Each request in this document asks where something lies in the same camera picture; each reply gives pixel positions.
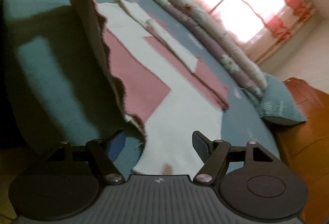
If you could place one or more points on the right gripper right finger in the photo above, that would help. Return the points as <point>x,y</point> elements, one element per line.
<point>250,180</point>

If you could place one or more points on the pink and white knit sweater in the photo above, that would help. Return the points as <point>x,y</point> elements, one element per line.
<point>160,86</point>

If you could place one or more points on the teal floral bed sheet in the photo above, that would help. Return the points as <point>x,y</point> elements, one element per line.
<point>62,93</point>

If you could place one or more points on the teal pillow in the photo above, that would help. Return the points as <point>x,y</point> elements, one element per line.
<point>277,105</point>

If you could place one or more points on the folded floral quilt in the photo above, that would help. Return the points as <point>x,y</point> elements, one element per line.
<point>245,72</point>

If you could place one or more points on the wooden headboard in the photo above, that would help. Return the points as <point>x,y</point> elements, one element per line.
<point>304,147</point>

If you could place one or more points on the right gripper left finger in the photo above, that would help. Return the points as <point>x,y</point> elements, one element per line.
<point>67,180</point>

